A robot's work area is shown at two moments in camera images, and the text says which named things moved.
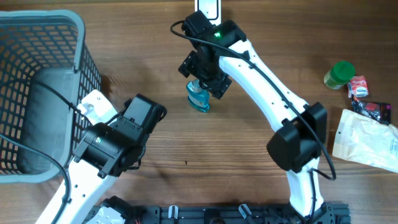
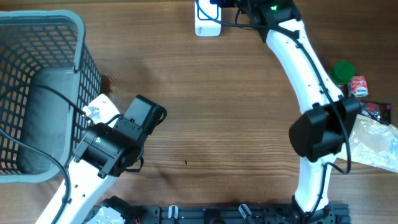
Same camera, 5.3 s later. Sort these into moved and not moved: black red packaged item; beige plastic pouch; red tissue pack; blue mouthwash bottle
Moved: blue mouthwash bottle
Not moved: red tissue pack; beige plastic pouch; black red packaged item
